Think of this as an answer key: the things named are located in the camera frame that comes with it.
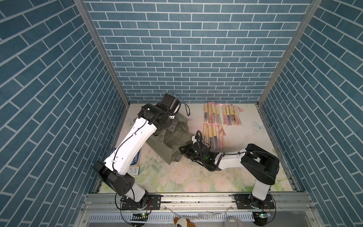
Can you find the brown plush toy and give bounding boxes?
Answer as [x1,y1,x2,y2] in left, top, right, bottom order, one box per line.
[174,217,196,227]

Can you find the white red-flecked fan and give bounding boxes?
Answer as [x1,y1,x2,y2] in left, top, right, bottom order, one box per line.
[229,105,237,125]

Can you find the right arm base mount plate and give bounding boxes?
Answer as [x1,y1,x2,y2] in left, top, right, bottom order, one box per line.
[231,193,276,210]

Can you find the blue illustrated book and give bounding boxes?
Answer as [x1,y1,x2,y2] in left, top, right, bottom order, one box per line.
[109,148,141,166]

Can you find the pink striped fan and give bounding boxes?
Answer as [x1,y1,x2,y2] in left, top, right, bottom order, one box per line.
[218,125,226,149]

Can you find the olive green canvas tote bag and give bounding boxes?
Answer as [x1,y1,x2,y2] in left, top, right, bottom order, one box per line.
[146,113,192,164]

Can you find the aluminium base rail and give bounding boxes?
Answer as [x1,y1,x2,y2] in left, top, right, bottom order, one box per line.
[75,192,323,227]

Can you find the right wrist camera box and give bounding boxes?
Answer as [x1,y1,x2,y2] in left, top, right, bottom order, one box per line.
[192,136,198,144]

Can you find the second-row bamboo folding fan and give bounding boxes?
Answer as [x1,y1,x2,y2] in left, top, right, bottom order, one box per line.
[208,124,215,150]

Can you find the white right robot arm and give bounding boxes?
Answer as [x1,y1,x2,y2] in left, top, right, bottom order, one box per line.
[179,141,280,203]

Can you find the purple folding fan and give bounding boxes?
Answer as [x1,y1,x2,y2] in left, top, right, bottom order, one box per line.
[226,106,232,126]

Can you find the white blue small box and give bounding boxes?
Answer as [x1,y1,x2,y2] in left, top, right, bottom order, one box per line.
[127,166,140,176]

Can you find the pink folding fan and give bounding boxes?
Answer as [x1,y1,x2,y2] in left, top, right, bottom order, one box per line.
[208,103,214,124]

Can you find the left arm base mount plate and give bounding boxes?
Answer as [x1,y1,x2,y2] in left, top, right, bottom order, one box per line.
[121,194,162,211]

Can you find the black patterned bamboo folding fan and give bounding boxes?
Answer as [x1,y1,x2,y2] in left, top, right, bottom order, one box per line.
[203,103,209,123]

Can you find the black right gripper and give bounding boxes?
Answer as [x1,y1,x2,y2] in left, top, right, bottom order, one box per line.
[179,144,206,165]

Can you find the brown folding fan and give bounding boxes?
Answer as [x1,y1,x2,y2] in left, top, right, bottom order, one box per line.
[211,103,217,124]

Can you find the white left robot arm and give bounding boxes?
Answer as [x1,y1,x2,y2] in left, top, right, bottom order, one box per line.
[93,93,181,208]

